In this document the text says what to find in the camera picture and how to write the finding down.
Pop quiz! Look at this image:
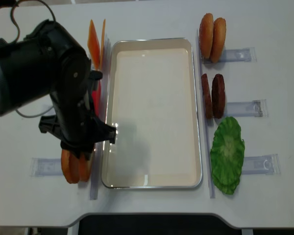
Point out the right red tomato slice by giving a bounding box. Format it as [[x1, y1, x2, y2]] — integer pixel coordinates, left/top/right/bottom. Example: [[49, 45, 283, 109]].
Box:
[[92, 80, 101, 116]]

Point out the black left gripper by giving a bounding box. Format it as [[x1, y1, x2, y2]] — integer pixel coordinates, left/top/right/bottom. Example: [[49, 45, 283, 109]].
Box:
[[39, 70, 117, 161]]

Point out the white rectangular metal tray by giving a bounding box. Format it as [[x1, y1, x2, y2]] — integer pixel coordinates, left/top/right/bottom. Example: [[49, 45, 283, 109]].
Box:
[[101, 38, 202, 189]]

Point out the clear holder by bun slices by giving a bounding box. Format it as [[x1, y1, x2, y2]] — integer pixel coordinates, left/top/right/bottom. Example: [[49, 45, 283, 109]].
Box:
[[30, 158, 63, 177]]

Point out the green lettuce leaf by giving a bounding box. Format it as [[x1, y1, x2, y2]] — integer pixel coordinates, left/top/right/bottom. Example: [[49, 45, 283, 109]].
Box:
[[210, 117, 245, 195]]

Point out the bun slice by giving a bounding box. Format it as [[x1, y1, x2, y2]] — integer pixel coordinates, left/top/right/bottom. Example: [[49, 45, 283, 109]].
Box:
[[61, 149, 79, 184], [78, 153, 92, 182]]

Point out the orange cheese slice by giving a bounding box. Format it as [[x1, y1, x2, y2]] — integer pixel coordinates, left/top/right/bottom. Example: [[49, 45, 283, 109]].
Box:
[[87, 20, 100, 70], [100, 19, 106, 71]]

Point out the left orange cheese slice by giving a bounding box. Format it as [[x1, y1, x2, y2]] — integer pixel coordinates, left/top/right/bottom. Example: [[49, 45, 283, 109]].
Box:
[[87, 20, 100, 70]]

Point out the clear holder by top buns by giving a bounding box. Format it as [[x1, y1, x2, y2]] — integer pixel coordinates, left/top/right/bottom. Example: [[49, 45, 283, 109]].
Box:
[[202, 47, 257, 65]]

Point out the right orange cheese slice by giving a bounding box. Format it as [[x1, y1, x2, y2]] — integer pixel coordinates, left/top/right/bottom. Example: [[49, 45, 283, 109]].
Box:
[[100, 19, 106, 71]]

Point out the right dark meat patty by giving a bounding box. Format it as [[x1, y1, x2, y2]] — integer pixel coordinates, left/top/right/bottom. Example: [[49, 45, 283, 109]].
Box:
[[212, 74, 225, 119]]

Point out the clear holder by lettuce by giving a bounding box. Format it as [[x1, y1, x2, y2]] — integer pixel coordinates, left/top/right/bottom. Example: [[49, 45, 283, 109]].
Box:
[[242, 154, 280, 175]]

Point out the right clear acrylic rail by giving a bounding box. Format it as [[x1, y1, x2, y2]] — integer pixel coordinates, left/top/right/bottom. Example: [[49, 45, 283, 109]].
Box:
[[196, 28, 215, 199]]

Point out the left sesame top bun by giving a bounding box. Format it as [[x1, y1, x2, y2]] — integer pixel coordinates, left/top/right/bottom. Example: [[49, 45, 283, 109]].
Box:
[[199, 13, 214, 59]]

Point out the left clear acrylic rail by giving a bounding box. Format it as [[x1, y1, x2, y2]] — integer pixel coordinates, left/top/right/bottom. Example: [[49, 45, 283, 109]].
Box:
[[90, 34, 111, 200]]

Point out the left brown meat patty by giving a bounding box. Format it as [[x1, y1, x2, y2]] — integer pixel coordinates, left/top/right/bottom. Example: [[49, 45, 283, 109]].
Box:
[[201, 73, 213, 119]]

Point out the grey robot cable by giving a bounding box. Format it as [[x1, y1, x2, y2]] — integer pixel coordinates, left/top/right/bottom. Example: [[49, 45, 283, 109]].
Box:
[[14, 105, 54, 118]]

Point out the right top bun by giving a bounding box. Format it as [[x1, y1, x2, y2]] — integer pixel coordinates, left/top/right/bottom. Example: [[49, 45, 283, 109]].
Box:
[[210, 18, 226, 63]]

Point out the clear holder by patties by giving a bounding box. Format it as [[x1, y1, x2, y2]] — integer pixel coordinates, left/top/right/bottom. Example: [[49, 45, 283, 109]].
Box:
[[223, 99, 269, 118]]

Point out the clear acrylic rail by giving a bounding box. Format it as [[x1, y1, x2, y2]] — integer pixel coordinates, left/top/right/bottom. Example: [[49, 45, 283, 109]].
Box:
[[196, 28, 215, 199], [90, 34, 111, 200]]

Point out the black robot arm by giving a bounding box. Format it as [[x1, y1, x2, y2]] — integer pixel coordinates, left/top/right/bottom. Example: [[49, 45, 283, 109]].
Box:
[[0, 19, 116, 157]]

